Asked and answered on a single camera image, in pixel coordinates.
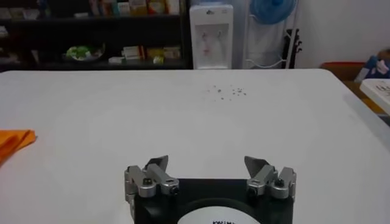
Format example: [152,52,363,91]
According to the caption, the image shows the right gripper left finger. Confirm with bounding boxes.
[124,155,180,198]

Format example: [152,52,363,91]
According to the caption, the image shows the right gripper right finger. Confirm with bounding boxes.
[244,156,297,200]

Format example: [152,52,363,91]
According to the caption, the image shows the orange t-shirt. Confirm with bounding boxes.
[0,129,38,167]

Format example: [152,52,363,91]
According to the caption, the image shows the large white table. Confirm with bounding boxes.
[0,69,390,224]

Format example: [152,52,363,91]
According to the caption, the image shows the scattered dark crumbs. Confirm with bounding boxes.
[207,85,247,100]

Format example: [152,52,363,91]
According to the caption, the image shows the green yellow box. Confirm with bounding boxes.
[146,47,165,60]

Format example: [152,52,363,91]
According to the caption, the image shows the open cardboard box red rim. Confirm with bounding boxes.
[319,61,366,82]

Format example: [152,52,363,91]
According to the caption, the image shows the white orange box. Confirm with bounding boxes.
[163,46,182,60]
[102,0,118,16]

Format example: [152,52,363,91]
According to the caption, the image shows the black tripod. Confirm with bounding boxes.
[282,28,303,69]

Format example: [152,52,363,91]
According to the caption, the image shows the small white side table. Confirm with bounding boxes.
[359,78,390,116]

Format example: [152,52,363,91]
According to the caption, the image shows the bowl of green fruit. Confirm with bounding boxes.
[62,44,106,63]

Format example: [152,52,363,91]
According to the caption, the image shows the white water dispenser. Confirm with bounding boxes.
[189,4,234,70]

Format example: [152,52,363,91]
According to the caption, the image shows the blue white package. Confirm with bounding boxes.
[355,55,390,82]

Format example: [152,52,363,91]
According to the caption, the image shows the blue water jug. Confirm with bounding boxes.
[249,0,298,26]

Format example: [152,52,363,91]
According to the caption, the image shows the large brown cardboard box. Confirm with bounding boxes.
[377,48,390,62]

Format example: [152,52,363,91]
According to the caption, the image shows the yellow white box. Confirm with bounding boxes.
[129,0,149,16]

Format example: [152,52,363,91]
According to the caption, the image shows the white blue box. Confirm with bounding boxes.
[117,1,131,16]

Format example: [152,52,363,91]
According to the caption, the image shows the black shelf unit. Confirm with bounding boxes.
[0,0,193,71]

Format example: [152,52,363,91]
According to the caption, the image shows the tall white red box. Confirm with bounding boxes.
[90,0,102,16]

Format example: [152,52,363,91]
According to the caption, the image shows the white wire jug rack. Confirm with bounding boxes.
[242,0,303,69]

